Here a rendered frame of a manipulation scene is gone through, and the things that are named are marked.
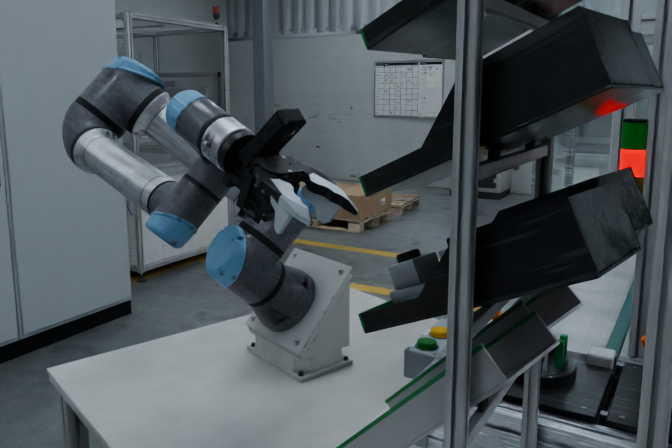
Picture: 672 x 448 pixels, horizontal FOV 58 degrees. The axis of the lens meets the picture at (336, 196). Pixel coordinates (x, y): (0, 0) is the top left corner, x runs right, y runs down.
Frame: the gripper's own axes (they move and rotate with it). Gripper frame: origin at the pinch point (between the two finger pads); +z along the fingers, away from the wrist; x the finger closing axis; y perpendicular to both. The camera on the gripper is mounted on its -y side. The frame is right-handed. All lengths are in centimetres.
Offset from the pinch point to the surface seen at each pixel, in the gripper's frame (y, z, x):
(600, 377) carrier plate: 22, 34, -47
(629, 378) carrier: 20, 37, -50
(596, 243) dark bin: -16.7, 31.0, 4.2
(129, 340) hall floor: 233, -189, -119
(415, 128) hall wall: 244, -434, -760
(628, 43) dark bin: -32.4, 22.7, -3.5
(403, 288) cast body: 2.0, 14.4, 0.8
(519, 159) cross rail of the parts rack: -16.3, 16.8, -7.8
